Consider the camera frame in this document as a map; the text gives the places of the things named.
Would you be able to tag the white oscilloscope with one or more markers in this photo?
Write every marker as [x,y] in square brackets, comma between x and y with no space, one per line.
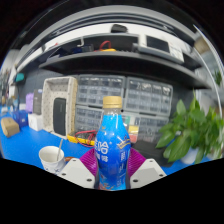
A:
[160,46]

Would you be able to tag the small cardboard box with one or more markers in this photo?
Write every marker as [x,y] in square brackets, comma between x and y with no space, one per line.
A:
[10,127]

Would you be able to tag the black rectangular device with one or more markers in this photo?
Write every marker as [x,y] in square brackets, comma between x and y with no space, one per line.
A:
[60,116]

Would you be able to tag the blue box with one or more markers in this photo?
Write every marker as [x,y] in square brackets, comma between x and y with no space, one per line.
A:
[20,118]

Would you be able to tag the black wall shelf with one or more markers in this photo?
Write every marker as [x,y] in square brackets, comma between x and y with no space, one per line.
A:
[116,65]

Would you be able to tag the teal object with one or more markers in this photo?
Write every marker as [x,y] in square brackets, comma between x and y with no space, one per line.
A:
[20,77]

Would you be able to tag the yellow multimeter with red leads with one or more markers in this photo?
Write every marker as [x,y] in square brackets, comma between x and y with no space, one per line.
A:
[81,138]

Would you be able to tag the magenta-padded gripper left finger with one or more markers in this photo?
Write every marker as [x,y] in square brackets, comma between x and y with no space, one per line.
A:
[77,172]

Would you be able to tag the flat black case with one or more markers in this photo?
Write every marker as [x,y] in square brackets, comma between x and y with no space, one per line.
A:
[150,151]

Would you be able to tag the metal spoon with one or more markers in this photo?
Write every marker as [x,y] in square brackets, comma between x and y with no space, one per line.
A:
[59,150]

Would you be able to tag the purple box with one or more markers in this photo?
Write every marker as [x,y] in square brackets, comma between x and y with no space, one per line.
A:
[30,102]

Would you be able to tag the white box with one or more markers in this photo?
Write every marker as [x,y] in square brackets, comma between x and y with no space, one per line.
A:
[35,122]

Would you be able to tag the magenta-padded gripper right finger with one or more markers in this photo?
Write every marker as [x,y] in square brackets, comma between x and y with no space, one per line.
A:
[148,171]

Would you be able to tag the blue drink bottle gold cap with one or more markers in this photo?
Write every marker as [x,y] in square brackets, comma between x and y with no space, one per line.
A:
[113,150]

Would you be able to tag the black object on shelf top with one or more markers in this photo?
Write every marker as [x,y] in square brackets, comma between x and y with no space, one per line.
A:
[119,28]

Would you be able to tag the white shelf unit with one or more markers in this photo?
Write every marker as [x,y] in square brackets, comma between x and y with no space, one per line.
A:
[213,66]

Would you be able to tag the grey small-parts drawer cabinet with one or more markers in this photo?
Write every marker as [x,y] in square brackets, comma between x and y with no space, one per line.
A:
[87,118]
[148,96]
[100,90]
[151,128]

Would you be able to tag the dark grey box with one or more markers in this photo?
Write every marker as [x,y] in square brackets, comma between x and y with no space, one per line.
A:
[38,101]

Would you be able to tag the green potted plant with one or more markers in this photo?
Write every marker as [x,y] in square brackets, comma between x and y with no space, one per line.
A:
[193,130]

